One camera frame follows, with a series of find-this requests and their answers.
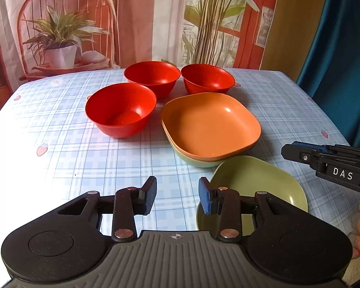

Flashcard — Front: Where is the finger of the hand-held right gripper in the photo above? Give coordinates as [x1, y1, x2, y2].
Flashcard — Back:
[281, 143, 322, 172]
[292, 141, 360, 157]

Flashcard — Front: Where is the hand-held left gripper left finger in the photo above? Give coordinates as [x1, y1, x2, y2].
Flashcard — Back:
[57, 176, 158, 243]

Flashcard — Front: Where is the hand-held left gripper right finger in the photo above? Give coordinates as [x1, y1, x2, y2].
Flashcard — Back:
[198, 176, 292, 243]

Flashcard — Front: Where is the green deep square plate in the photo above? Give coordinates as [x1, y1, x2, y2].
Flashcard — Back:
[165, 126, 256, 168]

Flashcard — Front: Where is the orange square plate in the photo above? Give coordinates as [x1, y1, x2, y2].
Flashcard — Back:
[161, 92, 261, 162]

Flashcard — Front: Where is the red round bowl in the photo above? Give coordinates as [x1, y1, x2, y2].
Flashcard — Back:
[85, 83, 157, 138]
[124, 61, 181, 98]
[180, 64, 236, 95]

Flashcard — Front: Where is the teal blue curtain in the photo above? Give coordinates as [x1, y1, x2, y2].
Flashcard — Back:
[295, 0, 360, 150]

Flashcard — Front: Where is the blue plaid strawberry tablecloth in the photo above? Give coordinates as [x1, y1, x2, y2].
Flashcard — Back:
[0, 67, 359, 288]

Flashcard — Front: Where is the mustard yellow cloth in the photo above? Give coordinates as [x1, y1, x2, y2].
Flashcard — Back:
[259, 0, 331, 82]

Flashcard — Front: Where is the printed plant backdrop cloth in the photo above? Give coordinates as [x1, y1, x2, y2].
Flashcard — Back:
[0, 0, 282, 108]

